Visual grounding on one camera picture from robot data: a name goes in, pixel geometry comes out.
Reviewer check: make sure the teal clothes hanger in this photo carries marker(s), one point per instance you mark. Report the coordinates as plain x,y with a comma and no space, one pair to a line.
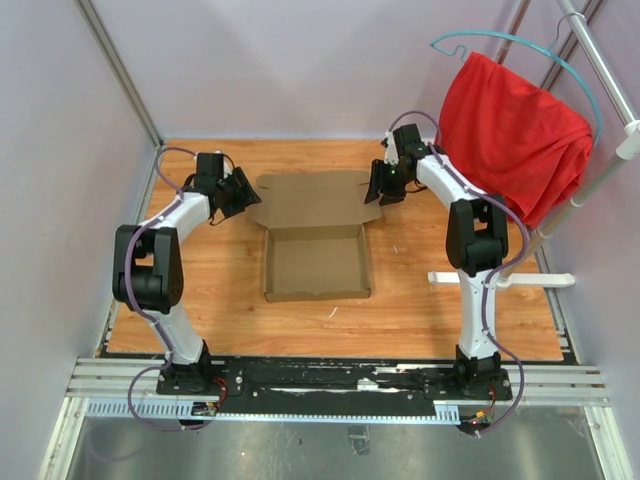
462,52

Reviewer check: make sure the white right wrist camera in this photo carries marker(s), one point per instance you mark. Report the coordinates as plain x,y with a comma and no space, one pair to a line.
391,154

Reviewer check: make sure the white metal clothes rack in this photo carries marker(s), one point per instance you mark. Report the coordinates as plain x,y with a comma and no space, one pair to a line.
581,36

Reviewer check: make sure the red cloth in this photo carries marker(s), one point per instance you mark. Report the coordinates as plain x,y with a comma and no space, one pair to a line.
509,137

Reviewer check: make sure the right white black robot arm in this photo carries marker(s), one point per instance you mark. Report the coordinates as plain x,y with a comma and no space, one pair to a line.
476,243

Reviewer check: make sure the brown cardboard box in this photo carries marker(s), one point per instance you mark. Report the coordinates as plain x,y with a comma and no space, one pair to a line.
315,239

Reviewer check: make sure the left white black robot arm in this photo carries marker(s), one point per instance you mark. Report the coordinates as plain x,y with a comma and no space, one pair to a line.
148,275

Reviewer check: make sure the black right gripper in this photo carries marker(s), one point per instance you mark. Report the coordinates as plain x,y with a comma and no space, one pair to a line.
377,183

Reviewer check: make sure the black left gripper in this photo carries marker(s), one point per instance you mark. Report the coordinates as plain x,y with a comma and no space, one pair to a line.
246,196

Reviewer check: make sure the grey slotted cable duct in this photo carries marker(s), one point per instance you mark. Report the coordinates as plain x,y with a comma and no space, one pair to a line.
150,409

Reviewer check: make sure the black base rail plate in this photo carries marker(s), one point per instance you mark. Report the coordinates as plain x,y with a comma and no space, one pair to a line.
335,386

